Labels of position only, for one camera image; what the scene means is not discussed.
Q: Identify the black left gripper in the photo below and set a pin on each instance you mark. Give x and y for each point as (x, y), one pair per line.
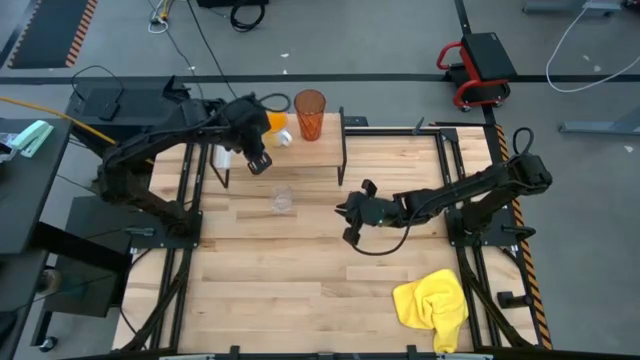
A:
(245, 125)

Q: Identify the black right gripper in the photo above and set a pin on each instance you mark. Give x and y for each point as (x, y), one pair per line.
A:
(372, 212)

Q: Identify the clear glass mug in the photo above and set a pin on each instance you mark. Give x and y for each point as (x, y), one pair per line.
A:
(282, 200)

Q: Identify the orange-red faceted plastic tumbler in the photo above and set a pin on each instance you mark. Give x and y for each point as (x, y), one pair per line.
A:
(310, 117)

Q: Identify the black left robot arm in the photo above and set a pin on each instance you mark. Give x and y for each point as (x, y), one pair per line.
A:
(150, 135)

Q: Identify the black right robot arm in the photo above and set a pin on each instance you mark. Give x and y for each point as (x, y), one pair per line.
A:
(480, 187)

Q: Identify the wooden shelf black legs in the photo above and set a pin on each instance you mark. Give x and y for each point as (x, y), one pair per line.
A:
(310, 152)

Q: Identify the black power strip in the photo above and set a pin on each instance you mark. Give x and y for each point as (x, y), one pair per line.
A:
(356, 121)

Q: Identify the black computer tower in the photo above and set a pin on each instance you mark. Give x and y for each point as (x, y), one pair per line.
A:
(130, 107)

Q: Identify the yellow cloth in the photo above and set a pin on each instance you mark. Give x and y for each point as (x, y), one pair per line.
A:
(430, 305)

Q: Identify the orange black hazard tape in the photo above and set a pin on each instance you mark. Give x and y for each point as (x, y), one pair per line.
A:
(527, 265)

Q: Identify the red black rolling stool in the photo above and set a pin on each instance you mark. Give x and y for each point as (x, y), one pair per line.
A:
(485, 57)

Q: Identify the mint green stapler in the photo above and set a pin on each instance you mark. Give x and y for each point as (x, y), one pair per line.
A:
(32, 137)

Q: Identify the black striped floor mat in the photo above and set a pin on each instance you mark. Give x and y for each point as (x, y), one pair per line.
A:
(50, 32)

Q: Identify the black low cart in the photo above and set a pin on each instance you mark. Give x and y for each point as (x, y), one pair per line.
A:
(85, 280)

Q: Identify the black side desk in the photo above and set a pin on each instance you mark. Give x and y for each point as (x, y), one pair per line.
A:
(30, 200)

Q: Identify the grey table base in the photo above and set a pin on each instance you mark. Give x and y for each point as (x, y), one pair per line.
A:
(600, 127)

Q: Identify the black aluminium table frame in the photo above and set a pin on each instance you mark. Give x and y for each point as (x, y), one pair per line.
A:
(452, 165)

